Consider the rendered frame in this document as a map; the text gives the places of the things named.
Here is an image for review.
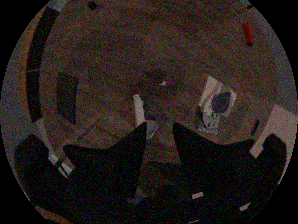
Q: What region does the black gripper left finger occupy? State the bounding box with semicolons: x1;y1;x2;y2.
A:
63;123;146;198

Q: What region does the red rectangular block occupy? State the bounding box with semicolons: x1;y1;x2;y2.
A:
243;23;254;47

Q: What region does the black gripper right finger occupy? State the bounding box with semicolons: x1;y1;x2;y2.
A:
173;123;254;194

